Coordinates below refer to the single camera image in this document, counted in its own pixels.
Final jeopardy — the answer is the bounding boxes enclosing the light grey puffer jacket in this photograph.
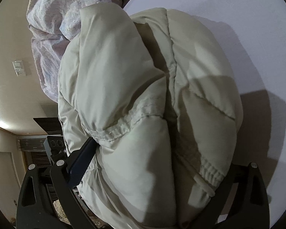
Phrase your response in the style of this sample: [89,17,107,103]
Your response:
[58,3,243,228]

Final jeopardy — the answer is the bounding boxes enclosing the floral pink quilt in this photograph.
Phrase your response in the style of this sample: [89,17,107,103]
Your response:
[26,0,128,102]

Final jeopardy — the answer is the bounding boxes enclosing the white wall socket panel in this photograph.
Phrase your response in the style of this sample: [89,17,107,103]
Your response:
[12,60,27,77]

